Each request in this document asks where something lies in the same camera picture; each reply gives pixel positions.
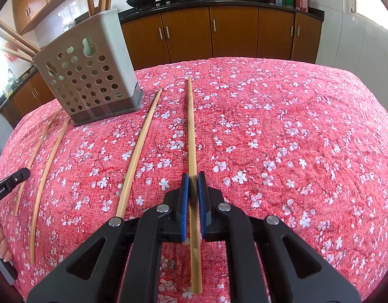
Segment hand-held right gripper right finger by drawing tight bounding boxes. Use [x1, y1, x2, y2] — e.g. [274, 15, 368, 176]
[197, 171, 362, 303]

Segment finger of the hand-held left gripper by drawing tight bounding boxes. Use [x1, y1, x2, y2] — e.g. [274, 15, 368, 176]
[0, 168, 31, 208]

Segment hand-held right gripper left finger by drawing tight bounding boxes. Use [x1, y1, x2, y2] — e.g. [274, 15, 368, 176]
[27, 173, 191, 303]

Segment grey perforated utensil holder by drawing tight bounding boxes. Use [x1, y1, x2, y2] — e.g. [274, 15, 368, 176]
[32, 8, 144, 126]

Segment red floral tablecloth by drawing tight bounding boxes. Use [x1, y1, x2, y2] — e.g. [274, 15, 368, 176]
[0, 57, 388, 303]

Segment wooden base cabinets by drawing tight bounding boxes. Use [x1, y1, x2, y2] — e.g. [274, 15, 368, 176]
[0, 4, 325, 128]

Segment black kitchen countertop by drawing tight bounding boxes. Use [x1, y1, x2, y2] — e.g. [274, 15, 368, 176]
[0, 0, 325, 114]

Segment wooden wall cabinet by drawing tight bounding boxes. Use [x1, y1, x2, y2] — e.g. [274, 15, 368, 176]
[12, 0, 87, 35]

